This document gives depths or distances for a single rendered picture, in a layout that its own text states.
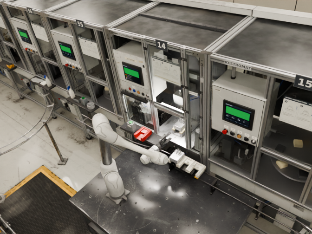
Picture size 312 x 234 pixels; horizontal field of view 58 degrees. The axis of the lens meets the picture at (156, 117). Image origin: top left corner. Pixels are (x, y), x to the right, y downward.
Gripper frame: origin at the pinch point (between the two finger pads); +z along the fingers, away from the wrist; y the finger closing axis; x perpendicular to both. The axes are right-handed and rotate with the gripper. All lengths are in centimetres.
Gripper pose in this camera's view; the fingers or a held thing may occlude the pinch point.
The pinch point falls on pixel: (168, 136)
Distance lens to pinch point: 291.4
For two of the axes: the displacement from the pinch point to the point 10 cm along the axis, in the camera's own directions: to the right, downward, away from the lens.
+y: -1.0, -7.6, -6.4
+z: 6.3, -5.4, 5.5
